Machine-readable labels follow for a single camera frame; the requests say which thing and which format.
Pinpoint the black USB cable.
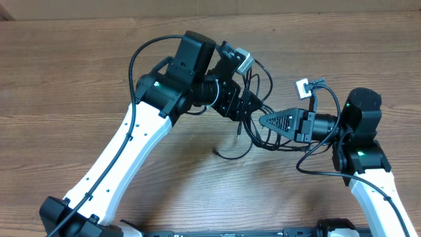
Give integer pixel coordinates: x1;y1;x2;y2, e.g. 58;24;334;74
212;58;333;161

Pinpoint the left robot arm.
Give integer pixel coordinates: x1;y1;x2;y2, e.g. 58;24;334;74
39;31;262;236

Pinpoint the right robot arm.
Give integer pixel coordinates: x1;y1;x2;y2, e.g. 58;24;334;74
259;88;417;236

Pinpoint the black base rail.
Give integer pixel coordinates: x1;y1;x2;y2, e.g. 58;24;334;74
144;227;323;237

